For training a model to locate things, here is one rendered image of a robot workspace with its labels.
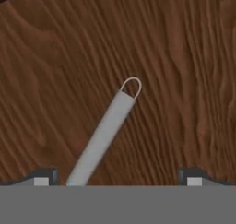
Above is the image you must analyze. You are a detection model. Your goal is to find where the silver peeler with wire loop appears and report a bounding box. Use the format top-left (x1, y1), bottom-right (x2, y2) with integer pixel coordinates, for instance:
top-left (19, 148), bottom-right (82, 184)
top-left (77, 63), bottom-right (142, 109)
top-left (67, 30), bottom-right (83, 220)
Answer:
top-left (65, 76), bottom-right (143, 187)

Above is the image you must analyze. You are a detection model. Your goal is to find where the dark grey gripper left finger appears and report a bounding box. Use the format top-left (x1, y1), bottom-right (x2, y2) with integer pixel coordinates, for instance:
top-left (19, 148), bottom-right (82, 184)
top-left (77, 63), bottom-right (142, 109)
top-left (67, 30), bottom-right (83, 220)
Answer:
top-left (0, 167), bottom-right (59, 187)

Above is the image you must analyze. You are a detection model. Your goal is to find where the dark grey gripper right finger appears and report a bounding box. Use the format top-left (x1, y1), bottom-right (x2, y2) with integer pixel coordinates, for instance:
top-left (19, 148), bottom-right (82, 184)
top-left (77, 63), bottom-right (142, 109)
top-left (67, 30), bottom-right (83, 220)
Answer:
top-left (177, 167), bottom-right (236, 187)

